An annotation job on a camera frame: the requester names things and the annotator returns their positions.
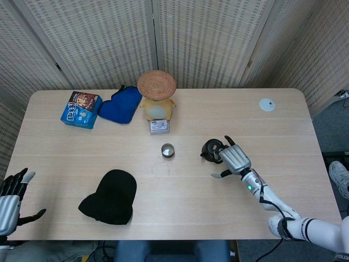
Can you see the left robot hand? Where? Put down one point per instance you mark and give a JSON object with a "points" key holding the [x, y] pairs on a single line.
{"points": [[9, 213]]}

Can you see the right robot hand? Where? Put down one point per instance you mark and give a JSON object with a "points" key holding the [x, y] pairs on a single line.
{"points": [[235, 159]]}

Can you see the black teapot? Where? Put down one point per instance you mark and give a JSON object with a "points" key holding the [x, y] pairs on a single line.
{"points": [[208, 148]]}

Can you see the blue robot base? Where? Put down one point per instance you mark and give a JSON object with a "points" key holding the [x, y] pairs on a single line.
{"points": [[169, 252]]}

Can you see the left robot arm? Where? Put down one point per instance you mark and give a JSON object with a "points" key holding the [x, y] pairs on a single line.
{"points": [[3, 247]]}

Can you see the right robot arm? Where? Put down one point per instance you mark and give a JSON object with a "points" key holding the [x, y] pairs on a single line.
{"points": [[313, 229]]}

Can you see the small metal cup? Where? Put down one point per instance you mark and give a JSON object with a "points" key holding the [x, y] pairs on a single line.
{"points": [[167, 155]]}

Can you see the grey fabric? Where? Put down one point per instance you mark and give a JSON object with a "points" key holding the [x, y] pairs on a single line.
{"points": [[49, 252]]}

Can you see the small purple tissue pack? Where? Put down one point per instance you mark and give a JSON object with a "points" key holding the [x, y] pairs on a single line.
{"points": [[159, 127]]}

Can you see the yellow plush toy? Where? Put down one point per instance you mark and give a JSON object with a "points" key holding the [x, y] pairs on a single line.
{"points": [[157, 110]]}

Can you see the black floor stand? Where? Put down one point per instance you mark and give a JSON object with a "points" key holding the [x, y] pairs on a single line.
{"points": [[335, 156]]}

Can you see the black knit hat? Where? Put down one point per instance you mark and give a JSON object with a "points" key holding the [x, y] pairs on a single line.
{"points": [[111, 196]]}

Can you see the white sneaker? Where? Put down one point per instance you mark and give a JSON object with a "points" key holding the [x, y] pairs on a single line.
{"points": [[340, 177]]}

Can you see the woven straw hat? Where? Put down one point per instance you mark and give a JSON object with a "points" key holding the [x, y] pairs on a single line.
{"points": [[156, 85]]}

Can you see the blue cookie box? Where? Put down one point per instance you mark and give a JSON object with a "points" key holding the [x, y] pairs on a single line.
{"points": [[79, 113]]}

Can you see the white power strip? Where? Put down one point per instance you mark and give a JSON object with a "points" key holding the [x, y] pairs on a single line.
{"points": [[342, 94]]}

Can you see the blue cloth pouch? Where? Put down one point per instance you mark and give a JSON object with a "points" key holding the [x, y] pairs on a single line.
{"points": [[120, 107]]}

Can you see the woven folding screen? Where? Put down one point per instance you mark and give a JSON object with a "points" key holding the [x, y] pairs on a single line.
{"points": [[109, 41]]}

